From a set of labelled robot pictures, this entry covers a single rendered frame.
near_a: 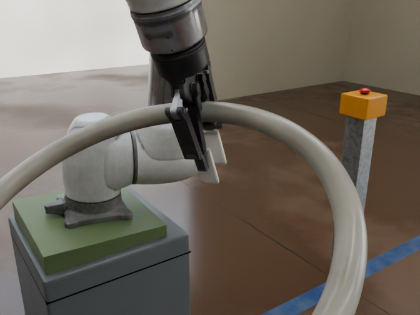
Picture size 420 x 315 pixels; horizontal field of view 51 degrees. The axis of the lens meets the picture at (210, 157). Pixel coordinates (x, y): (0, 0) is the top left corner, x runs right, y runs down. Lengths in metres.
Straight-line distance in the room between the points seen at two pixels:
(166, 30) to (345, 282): 0.34
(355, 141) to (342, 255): 1.34
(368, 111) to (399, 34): 5.81
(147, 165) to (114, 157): 0.09
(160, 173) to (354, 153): 0.82
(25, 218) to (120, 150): 0.32
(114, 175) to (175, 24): 0.71
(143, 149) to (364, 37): 6.82
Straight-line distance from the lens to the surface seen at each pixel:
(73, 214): 1.25
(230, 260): 2.59
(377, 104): 1.71
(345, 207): 0.46
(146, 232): 1.21
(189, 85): 0.61
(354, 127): 1.74
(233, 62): 6.39
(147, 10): 0.55
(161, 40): 0.56
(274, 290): 2.39
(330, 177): 0.49
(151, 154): 1.19
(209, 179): 0.71
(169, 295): 1.32
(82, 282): 1.17
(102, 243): 1.17
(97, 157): 1.17
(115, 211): 1.25
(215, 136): 0.70
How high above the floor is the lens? 1.43
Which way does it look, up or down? 20 degrees down
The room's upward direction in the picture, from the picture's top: straight up
